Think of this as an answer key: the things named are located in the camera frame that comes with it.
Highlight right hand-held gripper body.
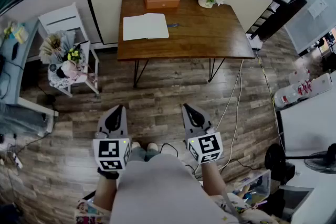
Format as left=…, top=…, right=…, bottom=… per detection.
left=185, top=125, right=224, bottom=165

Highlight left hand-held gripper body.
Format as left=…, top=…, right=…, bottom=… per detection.
left=93, top=131, right=131, bottom=173

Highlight blue notebook with strap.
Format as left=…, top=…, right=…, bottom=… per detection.
left=122, top=13, right=180, bottom=41

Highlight person's right forearm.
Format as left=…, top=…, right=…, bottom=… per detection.
left=201, top=162, right=228, bottom=196

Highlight person's left forearm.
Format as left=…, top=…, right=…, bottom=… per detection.
left=93, top=175, right=119, bottom=212

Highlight black wrist watch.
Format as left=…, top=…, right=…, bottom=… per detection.
left=97, top=167, right=120, bottom=180

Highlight person's blue jeans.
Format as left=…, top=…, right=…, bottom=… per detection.
left=128, top=146, right=161, bottom=163

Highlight black hairpin table leg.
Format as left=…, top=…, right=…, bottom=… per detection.
left=133, top=59, right=150, bottom=88
left=208, top=58, right=226, bottom=83

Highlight person's grey top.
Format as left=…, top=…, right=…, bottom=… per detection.
left=110, top=153, right=237, bottom=224

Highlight clear plastic storage bin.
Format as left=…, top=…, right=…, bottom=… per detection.
left=230, top=169, right=271, bottom=208

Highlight person's cartoon print shirt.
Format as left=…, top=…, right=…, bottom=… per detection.
left=75, top=191, right=279, bottom=224

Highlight black standing fan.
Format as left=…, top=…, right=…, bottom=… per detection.
left=264, top=143, right=336, bottom=184

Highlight clear water jug red label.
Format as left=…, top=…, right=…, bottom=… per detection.
left=288, top=67, right=310, bottom=84
left=274, top=80, right=313, bottom=108

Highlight white power strip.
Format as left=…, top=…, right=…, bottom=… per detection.
left=13, top=152, right=24, bottom=169

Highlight wrapped flower bouquet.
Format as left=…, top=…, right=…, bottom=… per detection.
left=39, top=30, right=91, bottom=87

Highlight white power adapter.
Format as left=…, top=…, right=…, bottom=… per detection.
left=245, top=33, right=263, bottom=51

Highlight pale blue desk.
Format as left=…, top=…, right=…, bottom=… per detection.
left=0, top=20, right=60, bottom=137

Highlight white chair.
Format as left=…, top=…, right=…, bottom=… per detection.
left=38, top=2, right=100, bottom=98

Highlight white appliance box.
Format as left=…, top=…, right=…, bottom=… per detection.
left=301, top=72, right=333, bottom=98

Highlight pale yellow jug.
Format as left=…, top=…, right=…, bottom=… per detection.
left=13, top=24, right=29, bottom=44

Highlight white cable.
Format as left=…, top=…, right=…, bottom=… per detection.
left=216, top=59, right=245, bottom=171

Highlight grey flat strap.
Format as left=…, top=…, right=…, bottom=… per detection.
left=222, top=188, right=242, bottom=221

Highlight yellow black cable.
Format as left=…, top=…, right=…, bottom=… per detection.
left=256, top=51, right=286, bottom=152

